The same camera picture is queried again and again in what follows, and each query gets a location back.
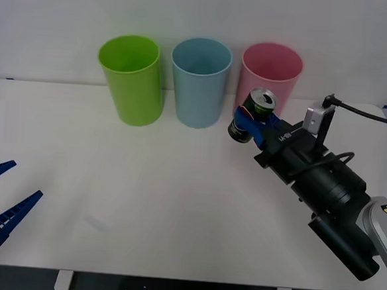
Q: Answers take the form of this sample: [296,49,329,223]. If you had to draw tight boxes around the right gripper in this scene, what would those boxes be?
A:
[228,105,332,189]

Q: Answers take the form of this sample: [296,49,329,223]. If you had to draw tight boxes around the black can with green label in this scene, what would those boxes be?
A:
[226,85,279,147]

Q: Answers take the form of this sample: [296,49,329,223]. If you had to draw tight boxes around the pink plastic bin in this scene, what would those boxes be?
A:
[237,40,305,122]

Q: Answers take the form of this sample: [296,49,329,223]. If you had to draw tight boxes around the pale blue plastic bin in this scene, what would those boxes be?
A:
[166,35,234,131]

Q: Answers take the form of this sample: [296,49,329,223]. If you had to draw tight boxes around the green plastic bin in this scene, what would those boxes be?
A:
[93,32,169,129]

